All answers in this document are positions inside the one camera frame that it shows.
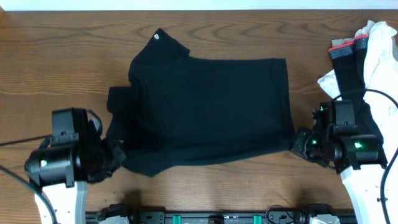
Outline black t-shirt white logo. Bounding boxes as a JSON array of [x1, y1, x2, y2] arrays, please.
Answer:
[[107, 29, 294, 177]]

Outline white crumpled garment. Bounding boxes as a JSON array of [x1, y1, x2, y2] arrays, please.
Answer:
[[318, 21, 397, 159]]

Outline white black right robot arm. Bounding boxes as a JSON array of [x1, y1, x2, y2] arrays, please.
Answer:
[[289, 100, 392, 223]]

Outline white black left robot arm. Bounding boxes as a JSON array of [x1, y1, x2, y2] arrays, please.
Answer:
[[24, 138, 126, 223]]

